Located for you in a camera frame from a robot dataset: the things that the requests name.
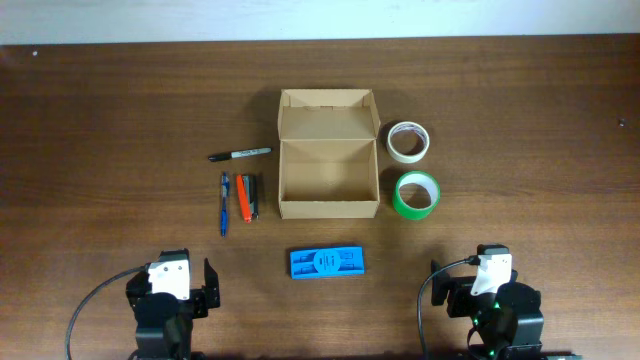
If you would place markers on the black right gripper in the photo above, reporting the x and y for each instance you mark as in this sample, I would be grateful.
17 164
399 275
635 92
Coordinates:
458 292

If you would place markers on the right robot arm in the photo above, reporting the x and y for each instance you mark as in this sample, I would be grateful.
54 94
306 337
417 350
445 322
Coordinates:
505 325

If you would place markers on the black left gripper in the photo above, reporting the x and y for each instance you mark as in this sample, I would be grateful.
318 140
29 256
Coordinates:
198 298

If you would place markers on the white masking tape roll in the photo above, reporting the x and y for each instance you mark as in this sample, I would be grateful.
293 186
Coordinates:
405 126

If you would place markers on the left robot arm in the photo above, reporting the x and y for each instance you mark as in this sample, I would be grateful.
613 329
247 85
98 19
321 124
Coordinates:
165 308

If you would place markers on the green tape roll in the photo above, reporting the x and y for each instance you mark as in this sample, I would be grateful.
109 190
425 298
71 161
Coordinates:
423 180

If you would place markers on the blue plastic staple case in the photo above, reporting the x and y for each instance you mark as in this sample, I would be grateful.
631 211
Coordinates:
328 262

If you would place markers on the black permanent marker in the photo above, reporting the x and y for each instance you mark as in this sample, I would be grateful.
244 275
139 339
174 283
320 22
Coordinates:
239 154

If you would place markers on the blue ballpoint pen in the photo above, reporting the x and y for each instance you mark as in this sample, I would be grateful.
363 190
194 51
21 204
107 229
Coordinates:
224 197

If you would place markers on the brown cardboard box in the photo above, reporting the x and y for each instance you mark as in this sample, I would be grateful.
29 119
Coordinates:
328 165

